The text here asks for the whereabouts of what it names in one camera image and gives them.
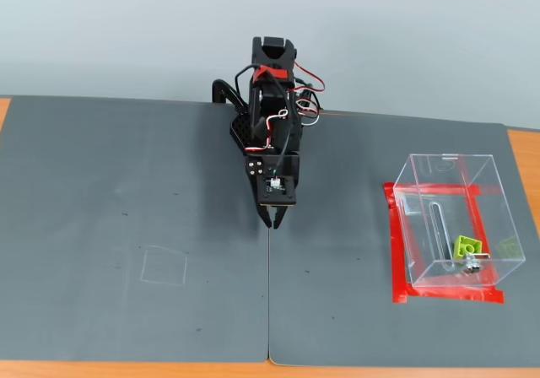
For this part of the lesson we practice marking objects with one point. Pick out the black wrist camera board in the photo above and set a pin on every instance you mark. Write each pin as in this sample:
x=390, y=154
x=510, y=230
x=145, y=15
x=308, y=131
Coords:
x=278, y=192

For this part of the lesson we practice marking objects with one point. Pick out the metal box latch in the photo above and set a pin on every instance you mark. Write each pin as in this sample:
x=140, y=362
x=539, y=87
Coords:
x=471, y=265

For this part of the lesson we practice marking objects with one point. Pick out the transparent plastic box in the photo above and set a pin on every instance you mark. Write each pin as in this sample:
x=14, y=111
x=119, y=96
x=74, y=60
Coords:
x=443, y=209

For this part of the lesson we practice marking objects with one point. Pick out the green lego block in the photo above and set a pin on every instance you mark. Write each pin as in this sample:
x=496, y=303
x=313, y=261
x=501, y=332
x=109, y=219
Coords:
x=466, y=246

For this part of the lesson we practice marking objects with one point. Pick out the black table clamp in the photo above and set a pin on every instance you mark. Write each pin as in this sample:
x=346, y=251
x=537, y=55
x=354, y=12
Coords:
x=217, y=89

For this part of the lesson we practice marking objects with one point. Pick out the grey rubber mat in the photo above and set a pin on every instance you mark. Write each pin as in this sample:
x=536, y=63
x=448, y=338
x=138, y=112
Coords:
x=346, y=331
x=84, y=205

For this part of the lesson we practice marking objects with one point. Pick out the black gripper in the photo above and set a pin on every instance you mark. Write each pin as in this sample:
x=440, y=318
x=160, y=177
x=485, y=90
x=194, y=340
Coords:
x=254, y=168

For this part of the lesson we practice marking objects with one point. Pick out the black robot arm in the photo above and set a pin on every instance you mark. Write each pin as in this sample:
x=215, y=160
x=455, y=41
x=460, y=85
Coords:
x=273, y=116

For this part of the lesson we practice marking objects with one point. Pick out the red tape band on arm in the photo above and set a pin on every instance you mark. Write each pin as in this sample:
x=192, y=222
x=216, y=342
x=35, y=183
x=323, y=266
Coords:
x=276, y=73

